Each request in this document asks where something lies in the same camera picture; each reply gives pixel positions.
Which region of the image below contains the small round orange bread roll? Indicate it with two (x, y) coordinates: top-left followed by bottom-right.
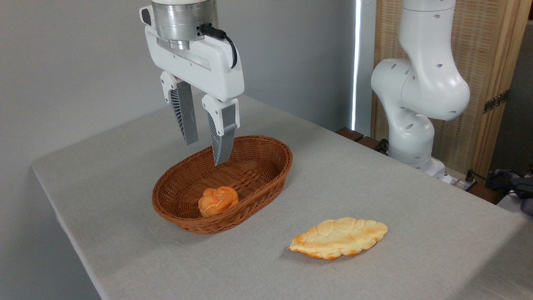
(198, 186), (239, 218)

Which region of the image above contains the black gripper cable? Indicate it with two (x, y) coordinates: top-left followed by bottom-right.
(199, 24), (238, 69)

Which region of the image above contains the leaf-shaped pale bread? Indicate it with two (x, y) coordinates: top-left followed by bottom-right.
(288, 217), (389, 261)

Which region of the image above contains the grey tablecloth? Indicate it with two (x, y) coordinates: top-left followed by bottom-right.
(31, 94), (533, 300)

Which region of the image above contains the black power plug with cable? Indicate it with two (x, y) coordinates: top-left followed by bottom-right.
(465, 170), (517, 193)

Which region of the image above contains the white power strip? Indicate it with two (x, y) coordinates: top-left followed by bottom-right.
(451, 177), (478, 193)

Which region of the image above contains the brown wooden block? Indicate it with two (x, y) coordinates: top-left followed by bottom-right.
(357, 136), (382, 152)
(336, 127), (364, 143)

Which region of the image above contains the dark grey device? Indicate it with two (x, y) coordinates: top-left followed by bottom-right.
(485, 167), (533, 217)

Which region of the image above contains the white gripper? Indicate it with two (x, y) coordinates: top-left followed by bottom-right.
(139, 6), (245, 166)

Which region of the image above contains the metal screen hinge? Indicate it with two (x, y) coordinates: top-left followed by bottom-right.
(483, 90), (509, 114)

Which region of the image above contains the brown wicker oval basket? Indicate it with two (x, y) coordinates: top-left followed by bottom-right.
(152, 135), (293, 235)

